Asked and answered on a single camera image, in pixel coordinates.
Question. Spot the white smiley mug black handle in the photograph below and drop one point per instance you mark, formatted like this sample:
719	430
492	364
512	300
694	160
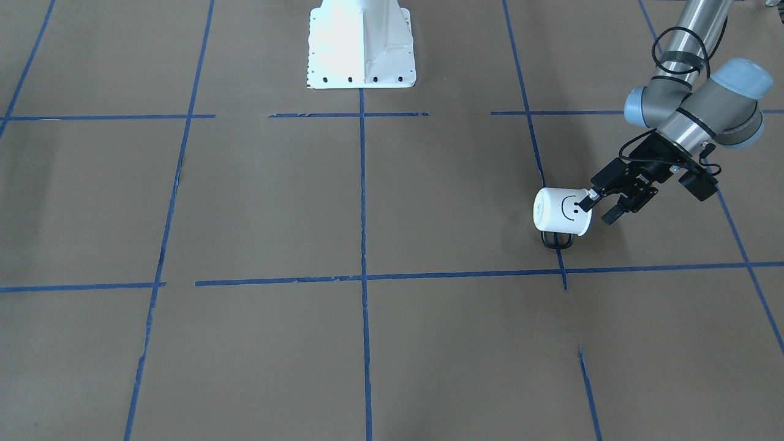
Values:
557	214

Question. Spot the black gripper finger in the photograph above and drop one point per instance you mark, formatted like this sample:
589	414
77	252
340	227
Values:
611	180
622	206

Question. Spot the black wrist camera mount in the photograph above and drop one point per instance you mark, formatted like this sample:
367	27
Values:
698	182

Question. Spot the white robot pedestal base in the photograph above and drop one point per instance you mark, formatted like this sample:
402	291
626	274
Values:
360	45

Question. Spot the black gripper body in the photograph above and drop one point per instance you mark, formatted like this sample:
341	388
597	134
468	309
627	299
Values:
643	179

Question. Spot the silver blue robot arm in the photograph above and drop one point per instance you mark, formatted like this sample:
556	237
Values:
688	109

